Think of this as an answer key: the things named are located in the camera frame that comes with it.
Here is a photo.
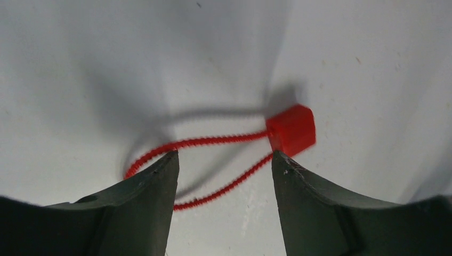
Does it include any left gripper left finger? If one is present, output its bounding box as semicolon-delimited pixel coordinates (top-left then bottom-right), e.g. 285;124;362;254
1;151;179;255

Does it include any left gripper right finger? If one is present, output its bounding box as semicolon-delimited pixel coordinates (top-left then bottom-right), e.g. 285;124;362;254
272;151;451;255

